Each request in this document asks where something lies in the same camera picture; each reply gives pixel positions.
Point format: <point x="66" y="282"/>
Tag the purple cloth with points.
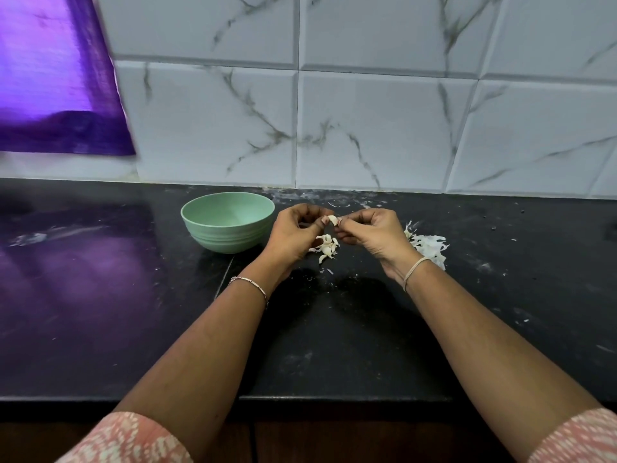
<point x="58" y="72"/>

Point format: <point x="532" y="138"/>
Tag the person's left hand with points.
<point x="291" y="236"/>

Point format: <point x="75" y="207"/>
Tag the person's right forearm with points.
<point x="501" y="361"/>

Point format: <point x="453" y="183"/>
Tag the pink patterned right sleeve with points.
<point x="578" y="439"/>

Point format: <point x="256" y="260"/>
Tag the person's left forearm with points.
<point x="193" y="366"/>

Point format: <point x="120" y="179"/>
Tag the pink patterned sleeve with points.
<point x="578" y="439"/>
<point x="125" y="440"/>

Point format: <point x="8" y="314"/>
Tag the person's right hand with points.
<point x="378" y="234"/>

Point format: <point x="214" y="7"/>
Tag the mint green bowl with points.
<point x="227" y="219"/>

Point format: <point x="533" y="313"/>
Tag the white garlic bulb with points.
<point x="332" y="221"/>

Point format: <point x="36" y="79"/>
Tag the pink patterned left sleeve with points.
<point x="125" y="440"/>

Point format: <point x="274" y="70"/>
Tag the garlic clove cluster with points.
<point x="328" y="248"/>

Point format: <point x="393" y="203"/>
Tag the pile of white garlic peels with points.
<point x="428" y="246"/>

